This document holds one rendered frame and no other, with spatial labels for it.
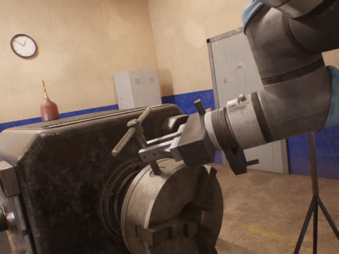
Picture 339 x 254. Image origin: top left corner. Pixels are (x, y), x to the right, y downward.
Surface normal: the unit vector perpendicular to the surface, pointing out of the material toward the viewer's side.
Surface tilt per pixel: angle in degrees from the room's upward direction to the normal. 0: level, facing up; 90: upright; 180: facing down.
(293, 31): 112
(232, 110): 52
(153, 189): 38
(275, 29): 99
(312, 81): 93
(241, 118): 70
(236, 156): 107
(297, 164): 90
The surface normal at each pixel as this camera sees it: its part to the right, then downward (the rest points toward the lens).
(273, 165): -0.73, 0.21
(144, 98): 0.66, 0.00
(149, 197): -0.63, -0.53
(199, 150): -0.25, 0.45
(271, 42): -0.82, 0.56
